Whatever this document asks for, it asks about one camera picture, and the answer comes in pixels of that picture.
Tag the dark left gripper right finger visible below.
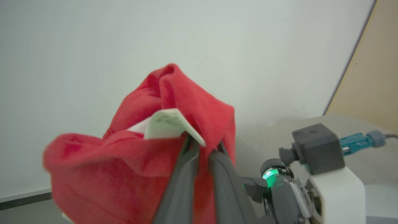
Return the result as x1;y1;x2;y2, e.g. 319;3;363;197
208;141;259;224

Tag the right gripper white dark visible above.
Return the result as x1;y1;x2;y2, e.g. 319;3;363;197
240;158;366;224

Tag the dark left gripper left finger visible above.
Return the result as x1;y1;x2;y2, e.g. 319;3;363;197
152;135;200;224

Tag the red fleece garment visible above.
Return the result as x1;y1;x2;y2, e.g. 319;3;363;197
43;63;236;224

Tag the grey fabric sofa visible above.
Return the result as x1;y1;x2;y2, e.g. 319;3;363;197
235;114;398;224

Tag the black and white baseboard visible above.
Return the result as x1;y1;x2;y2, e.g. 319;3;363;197
0;187;53;211

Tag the beige wooden board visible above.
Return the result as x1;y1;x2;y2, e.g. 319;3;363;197
325;0;398;133

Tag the dark grey wrist camera box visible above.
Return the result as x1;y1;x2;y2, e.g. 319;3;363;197
279;123;345;175

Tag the teal cable connector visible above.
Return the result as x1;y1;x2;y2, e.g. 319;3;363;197
340;133;373;155

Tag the grey camera cable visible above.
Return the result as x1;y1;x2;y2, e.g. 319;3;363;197
367;130;398;147

